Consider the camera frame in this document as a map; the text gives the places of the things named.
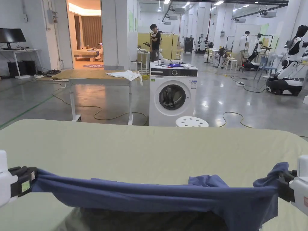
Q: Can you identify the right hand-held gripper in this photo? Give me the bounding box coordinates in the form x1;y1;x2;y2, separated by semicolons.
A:
277;155;308;214

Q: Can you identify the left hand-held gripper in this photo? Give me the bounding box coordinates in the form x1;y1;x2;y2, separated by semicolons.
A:
0;150;39;207

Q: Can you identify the dark blue shirt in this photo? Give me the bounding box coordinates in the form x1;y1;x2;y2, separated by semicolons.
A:
31;162;289;231

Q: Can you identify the white black humanoid robot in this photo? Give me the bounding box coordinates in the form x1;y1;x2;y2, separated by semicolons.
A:
266;25;308;96
242;33;263;72

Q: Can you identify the white round stool with holes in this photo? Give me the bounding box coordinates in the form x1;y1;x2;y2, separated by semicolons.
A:
175;116;209;128

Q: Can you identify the bed with pale green sheet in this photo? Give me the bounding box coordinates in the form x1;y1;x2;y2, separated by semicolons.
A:
0;119;308;231

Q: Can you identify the wooden table with white legs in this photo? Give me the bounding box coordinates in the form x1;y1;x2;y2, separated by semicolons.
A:
51;69;143;125

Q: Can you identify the white standing fan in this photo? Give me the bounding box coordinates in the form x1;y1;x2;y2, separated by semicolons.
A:
266;52;280;78

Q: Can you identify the white desk with black monitor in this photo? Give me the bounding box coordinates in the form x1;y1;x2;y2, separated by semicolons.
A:
0;28;43;79

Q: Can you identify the white plastic stool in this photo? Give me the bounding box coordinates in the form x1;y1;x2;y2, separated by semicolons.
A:
223;57;238;71

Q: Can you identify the low wooden bed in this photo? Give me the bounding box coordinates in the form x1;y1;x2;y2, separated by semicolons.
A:
73;48;104;62

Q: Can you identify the white washing machine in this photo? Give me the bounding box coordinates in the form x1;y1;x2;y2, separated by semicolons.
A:
149;61;199;127

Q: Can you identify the black cabinet on wheels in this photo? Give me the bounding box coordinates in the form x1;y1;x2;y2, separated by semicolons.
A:
184;36;194;54

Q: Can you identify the yellow floor cable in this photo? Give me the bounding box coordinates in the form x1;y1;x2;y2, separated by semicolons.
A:
51;92;148;126
222;111;254;128

